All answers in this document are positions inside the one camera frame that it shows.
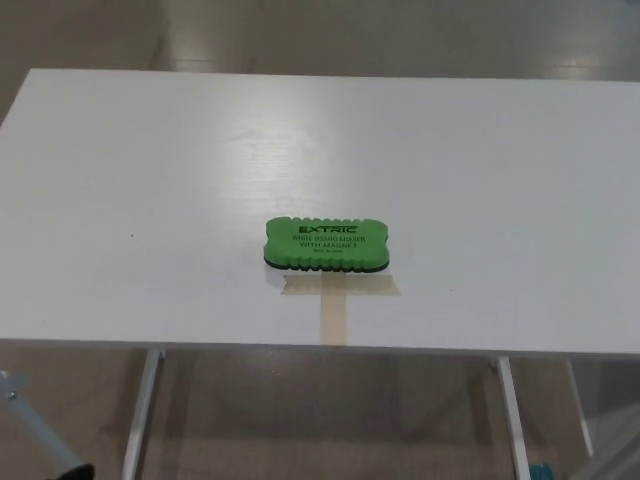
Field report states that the green whiteboard eraser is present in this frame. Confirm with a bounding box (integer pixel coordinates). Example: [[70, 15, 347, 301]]
[[261, 216, 389, 275]]

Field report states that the short beige tape strip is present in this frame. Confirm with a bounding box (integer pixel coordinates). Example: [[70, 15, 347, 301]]
[[280, 272, 403, 299]]

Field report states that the white table leg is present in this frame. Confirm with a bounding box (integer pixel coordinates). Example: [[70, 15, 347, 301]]
[[121, 348, 167, 480], [496, 354, 532, 480], [563, 358, 595, 457]]

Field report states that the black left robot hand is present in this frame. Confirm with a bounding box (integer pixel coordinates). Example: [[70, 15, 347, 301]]
[[58, 463, 96, 480]]

